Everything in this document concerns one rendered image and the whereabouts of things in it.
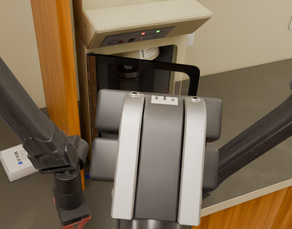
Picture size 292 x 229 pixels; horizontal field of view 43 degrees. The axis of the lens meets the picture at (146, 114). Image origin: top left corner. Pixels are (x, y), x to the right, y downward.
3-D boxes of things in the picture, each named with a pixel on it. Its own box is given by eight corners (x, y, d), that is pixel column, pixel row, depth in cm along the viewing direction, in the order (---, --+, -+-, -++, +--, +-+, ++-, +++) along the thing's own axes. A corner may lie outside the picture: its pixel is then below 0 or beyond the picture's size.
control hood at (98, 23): (83, 45, 99) (81, 10, 93) (188, 30, 110) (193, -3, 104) (96, 66, 91) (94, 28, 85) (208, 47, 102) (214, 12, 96)
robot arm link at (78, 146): (26, 156, 75) (64, 150, 73) (42, 121, 84) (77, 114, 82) (52, 194, 82) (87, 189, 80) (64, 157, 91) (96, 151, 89)
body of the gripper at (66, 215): (78, 185, 91) (76, 165, 86) (91, 217, 84) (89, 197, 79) (52, 193, 89) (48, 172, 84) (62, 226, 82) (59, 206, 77)
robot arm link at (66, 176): (49, 175, 76) (76, 177, 76) (57, 151, 81) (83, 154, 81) (53, 196, 80) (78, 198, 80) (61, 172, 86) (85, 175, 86)
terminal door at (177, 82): (95, 156, 125) (89, 52, 100) (184, 170, 122) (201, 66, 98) (94, 158, 124) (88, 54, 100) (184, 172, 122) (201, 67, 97)
